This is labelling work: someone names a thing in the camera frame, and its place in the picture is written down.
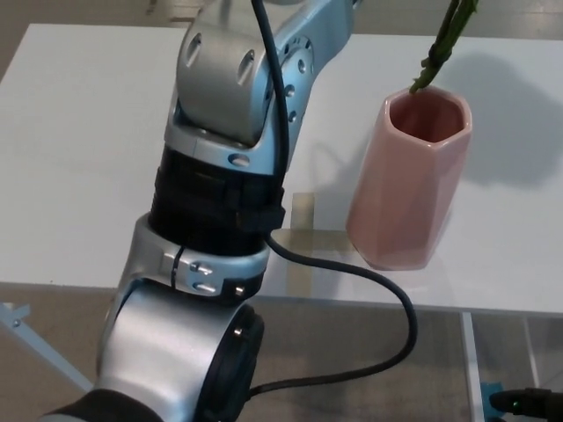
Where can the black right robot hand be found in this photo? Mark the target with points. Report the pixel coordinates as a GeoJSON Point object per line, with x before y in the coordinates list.
{"type": "Point", "coordinates": [532, 404]}

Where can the pink artificial rose bouquet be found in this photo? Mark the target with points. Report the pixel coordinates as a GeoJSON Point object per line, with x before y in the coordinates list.
{"type": "Point", "coordinates": [440, 48]}

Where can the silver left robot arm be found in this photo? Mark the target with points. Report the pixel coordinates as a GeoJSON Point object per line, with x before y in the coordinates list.
{"type": "Point", "coordinates": [211, 66]}

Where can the pink faceted ceramic vase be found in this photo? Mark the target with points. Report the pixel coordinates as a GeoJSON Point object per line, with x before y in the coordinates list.
{"type": "Point", "coordinates": [400, 193]}

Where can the teal floor marker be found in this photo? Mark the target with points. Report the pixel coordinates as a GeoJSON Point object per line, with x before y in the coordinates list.
{"type": "Point", "coordinates": [489, 395]}

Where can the white metal table leg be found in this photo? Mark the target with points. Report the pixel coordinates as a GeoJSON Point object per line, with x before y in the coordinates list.
{"type": "Point", "coordinates": [532, 351]}
{"type": "Point", "coordinates": [473, 373]}

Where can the short beige tape strip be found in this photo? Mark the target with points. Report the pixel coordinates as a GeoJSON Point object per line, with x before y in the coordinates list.
{"type": "Point", "coordinates": [325, 241]}

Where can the long beige tape strip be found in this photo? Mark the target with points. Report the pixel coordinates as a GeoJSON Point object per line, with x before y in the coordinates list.
{"type": "Point", "coordinates": [303, 206]}

